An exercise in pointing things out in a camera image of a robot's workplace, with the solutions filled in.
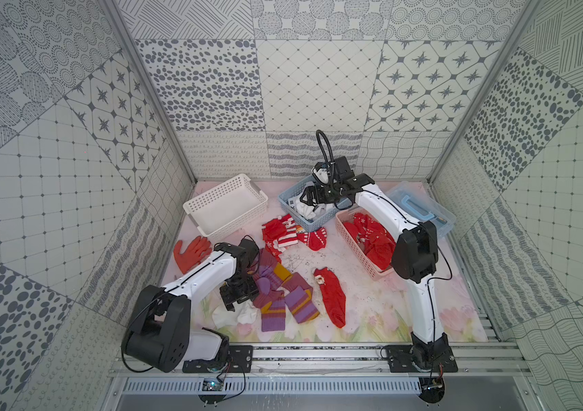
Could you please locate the plain white sock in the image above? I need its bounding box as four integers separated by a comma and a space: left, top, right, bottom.
212, 301, 259, 329

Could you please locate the white sock black pattern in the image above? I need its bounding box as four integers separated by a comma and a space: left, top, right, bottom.
289, 195, 327, 222

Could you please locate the red snowflake sock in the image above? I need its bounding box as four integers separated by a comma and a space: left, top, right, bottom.
343, 212, 396, 271

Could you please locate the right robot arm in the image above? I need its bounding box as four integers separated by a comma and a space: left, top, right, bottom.
301, 156, 445, 370

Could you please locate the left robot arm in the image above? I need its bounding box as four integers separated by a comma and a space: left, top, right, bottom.
121, 236, 261, 373

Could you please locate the blue plastic basket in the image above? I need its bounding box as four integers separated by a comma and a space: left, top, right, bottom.
278, 176, 353, 232

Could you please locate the pink plastic basket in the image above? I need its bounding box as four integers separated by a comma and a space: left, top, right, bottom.
335, 207, 395, 281

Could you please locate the white plastic basket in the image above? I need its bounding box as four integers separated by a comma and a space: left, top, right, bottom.
183, 174, 268, 243

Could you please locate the purple striped sock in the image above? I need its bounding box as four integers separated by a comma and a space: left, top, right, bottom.
251, 249, 320, 332

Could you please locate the red rubber glove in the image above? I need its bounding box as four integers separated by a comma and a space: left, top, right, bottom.
173, 236, 213, 275

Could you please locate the red santa striped sock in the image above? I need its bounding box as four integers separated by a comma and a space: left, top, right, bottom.
262, 214, 327, 258

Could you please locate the clear plastic tool box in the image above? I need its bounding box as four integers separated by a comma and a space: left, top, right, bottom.
386, 182, 456, 238

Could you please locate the plain red sock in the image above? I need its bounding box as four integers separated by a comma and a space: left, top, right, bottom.
314, 268, 346, 328

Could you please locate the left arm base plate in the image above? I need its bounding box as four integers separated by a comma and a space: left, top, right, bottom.
183, 345, 254, 374

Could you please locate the aluminium mounting rail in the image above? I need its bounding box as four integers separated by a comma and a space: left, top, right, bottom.
108, 341, 534, 378

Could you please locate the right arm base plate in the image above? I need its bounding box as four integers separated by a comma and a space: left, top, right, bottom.
381, 344, 459, 373

